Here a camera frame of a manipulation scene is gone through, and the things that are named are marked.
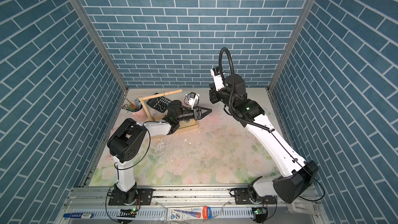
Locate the black calculator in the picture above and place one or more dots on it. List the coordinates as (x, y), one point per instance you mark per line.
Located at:
(159, 103)

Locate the wooden jewelry display stand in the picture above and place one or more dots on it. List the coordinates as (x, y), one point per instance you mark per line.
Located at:
(155, 116)

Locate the toothpaste box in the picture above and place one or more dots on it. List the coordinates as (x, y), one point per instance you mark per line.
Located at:
(189, 213)

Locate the white plastic bracket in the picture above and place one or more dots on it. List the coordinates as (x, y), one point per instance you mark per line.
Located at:
(301, 207)

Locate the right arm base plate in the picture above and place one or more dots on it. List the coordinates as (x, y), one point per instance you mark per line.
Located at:
(246, 196)

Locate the aluminium front rail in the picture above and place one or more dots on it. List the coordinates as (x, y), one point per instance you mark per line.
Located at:
(95, 200)

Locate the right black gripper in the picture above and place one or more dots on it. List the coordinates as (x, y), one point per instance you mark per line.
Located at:
(214, 93)

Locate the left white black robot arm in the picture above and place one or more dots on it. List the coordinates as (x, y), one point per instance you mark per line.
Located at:
(126, 142)

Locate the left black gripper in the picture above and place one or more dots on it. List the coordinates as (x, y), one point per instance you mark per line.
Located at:
(196, 110)

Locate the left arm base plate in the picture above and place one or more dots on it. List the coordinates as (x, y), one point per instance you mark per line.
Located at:
(135, 197)

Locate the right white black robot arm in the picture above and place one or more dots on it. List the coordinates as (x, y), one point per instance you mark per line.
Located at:
(297, 174)

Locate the blue marker pen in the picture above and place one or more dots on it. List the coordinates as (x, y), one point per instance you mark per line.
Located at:
(78, 215)

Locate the pink pen holder cup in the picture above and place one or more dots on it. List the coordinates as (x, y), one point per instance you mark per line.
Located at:
(136, 110)

